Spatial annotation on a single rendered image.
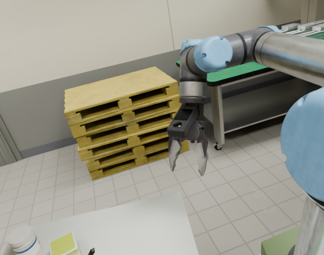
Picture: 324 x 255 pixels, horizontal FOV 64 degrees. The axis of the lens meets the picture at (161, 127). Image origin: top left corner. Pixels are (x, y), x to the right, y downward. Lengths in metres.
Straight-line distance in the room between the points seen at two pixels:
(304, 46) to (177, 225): 0.63
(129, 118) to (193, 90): 1.87
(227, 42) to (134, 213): 0.64
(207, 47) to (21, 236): 0.76
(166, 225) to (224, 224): 1.28
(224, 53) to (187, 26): 2.96
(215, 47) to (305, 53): 0.18
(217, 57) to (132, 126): 2.05
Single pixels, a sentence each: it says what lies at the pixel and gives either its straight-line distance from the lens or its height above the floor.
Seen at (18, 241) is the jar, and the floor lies 1.06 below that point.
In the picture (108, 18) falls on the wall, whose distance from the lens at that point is 3.30.
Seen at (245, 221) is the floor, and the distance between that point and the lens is 2.17.
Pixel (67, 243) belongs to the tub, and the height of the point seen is 1.03.
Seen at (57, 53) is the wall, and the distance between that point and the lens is 3.33.
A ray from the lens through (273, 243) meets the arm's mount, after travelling 0.81.
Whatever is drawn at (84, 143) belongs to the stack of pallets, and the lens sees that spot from 2.61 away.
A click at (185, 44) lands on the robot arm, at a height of 1.50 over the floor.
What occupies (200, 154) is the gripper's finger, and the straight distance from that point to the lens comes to 0.70.
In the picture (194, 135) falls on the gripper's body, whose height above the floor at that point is 1.28.
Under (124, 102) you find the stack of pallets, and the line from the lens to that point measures 2.47.
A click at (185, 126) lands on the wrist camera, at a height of 1.34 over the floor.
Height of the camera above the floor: 1.64
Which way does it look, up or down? 28 degrees down
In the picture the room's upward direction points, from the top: 11 degrees counter-clockwise
